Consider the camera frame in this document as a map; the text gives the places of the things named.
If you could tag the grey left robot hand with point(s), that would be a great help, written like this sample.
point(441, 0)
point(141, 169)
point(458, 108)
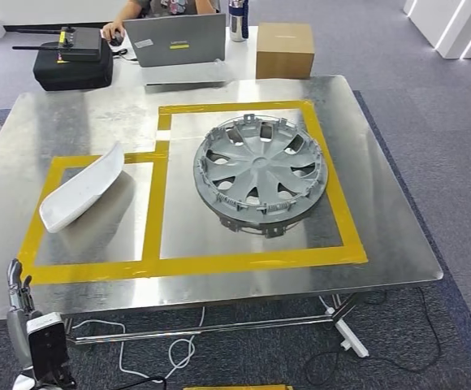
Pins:
point(18, 323)

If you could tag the person's right hand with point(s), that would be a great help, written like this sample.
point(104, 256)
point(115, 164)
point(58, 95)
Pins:
point(112, 29)

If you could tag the white curved plastic part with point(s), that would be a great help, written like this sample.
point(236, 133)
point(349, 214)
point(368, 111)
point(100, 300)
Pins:
point(81, 188)

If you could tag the person's right forearm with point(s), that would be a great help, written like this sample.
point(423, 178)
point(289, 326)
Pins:
point(130, 12)

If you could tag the yellow tape on workbench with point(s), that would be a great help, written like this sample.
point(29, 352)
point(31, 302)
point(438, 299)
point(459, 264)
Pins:
point(154, 215)

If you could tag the stainless steel workbench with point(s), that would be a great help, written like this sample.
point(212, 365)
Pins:
point(382, 177)

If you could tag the black computer mouse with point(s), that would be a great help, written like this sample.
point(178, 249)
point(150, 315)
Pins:
point(118, 39)

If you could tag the black carrying case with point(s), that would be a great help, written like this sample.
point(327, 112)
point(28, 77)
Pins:
point(72, 72)

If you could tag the person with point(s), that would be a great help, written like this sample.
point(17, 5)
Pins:
point(166, 5)

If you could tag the grey laptop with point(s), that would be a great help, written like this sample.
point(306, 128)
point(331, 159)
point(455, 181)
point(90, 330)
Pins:
point(178, 35)

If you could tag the steel thermos cup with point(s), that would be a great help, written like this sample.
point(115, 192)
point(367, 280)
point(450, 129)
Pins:
point(237, 24)

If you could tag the brown cardboard box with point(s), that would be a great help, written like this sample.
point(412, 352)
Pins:
point(284, 54)

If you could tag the grey plastic wheel cover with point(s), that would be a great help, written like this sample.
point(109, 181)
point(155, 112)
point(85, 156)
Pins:
point(260, 167)

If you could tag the yellow floor tape square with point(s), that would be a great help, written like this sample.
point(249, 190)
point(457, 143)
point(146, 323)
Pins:
point(239, 387)

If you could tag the white power strip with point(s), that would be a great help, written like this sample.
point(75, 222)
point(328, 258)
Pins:
point(353, 342)

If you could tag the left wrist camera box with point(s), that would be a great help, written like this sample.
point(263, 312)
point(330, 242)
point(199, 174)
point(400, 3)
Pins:
point(48, 344)

